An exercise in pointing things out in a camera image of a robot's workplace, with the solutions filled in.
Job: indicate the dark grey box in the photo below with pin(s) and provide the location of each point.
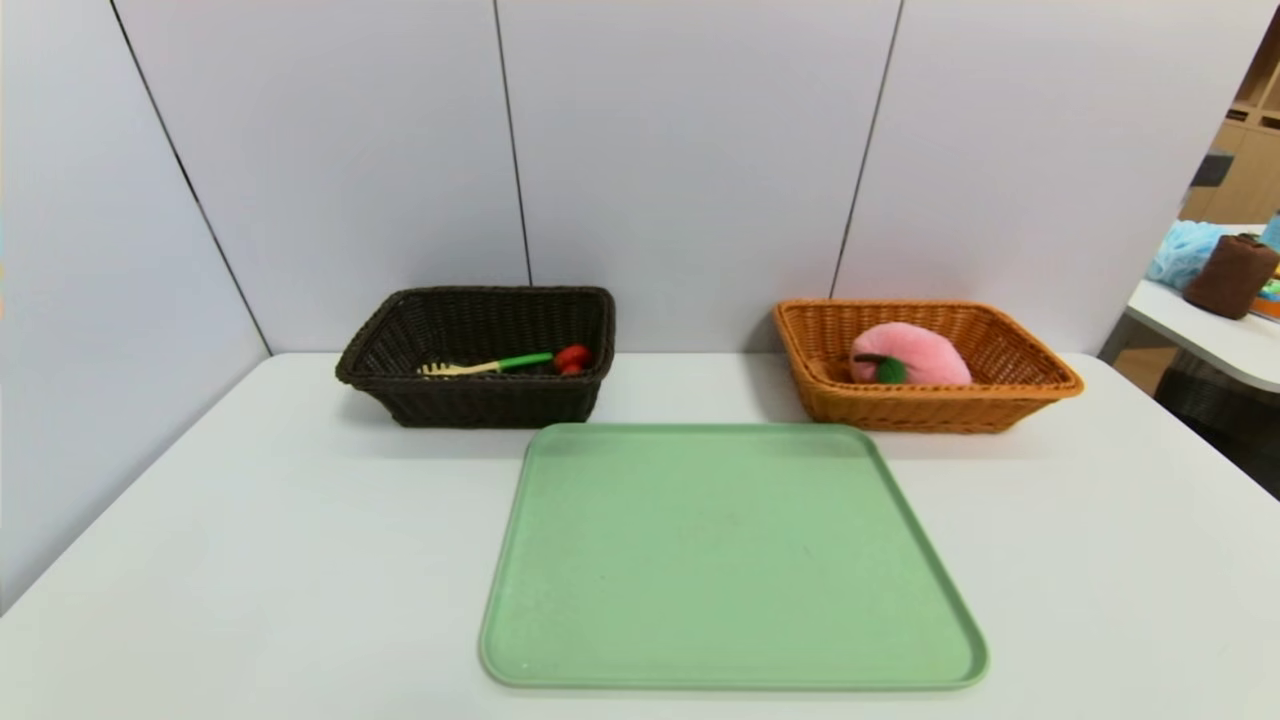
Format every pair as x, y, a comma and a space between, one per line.
1213, 168

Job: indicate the red rubber duck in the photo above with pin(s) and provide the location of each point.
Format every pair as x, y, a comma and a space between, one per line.
572, 357

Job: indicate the white side table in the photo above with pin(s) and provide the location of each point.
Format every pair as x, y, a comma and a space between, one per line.
1220, 345

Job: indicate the wooden shelf unit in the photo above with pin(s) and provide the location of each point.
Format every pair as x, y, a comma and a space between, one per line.
1250, 170

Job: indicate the dark brown wicker basket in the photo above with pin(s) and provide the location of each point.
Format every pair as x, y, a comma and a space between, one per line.
480, 400

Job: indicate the teal object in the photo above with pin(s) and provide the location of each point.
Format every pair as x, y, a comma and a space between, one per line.
1273, 232

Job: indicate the light blue cloth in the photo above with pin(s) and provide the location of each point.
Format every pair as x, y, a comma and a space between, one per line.
1185, 250

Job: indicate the brown rolled towel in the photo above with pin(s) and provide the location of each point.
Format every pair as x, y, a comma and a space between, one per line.
1230, 280

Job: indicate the colourful box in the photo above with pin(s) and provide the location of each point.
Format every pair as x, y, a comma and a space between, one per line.
1270, 300

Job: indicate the light green plastic tray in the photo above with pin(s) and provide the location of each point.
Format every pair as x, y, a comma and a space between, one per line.
730, 560

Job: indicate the orange wicker basket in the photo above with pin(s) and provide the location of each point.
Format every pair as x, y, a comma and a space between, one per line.
900, 405

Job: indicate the dark ribbed bin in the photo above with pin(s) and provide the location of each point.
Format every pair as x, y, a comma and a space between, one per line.
1230, 420

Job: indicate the pink plush peach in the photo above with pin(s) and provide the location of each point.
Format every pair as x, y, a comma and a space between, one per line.
925, 355

